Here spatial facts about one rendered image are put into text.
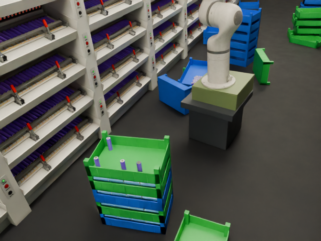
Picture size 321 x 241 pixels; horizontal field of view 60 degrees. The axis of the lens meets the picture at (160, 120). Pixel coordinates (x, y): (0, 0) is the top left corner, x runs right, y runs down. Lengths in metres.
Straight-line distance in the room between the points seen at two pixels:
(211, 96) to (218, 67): 0.16
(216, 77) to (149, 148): 0.58
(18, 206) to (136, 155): 0.63
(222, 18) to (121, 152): 0.78
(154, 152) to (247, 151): 0.70
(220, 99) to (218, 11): 0.45
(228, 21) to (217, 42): 0.13
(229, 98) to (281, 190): 0.53
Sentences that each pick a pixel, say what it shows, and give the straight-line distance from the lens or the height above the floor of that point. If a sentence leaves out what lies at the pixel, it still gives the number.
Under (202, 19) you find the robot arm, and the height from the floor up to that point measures 0.72.
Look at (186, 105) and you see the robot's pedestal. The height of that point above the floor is 0.26.
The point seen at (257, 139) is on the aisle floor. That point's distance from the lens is 1.82.
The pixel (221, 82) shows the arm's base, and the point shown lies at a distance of 1.56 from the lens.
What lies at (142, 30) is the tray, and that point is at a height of 0.52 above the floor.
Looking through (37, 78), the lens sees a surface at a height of 0.56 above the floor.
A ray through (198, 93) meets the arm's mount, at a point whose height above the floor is 0.33.
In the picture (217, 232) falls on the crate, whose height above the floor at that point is 0.00.
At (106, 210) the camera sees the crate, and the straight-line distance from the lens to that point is 1.30.
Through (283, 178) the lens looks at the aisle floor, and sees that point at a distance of 1.60.
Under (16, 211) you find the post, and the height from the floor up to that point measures 0.07.
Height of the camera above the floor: 1.11
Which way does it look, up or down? 35 degrees down
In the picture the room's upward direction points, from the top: 5 degrees counter-clockwise
